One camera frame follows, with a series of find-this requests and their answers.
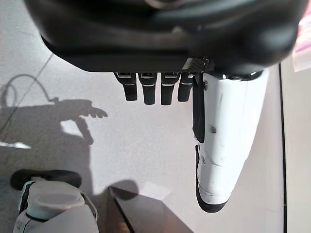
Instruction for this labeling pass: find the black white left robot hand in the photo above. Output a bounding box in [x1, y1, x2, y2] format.
[23, 0, 304, 214]

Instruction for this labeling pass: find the grey board panel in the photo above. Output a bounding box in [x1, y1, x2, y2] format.
[278, 62, 311, 233]

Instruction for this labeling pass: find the silver left robot leg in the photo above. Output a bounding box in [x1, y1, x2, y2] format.
[9, 169, 99, 233]

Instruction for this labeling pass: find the glossy dark brown stool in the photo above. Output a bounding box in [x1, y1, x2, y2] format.
[108, 185, 195, 233]

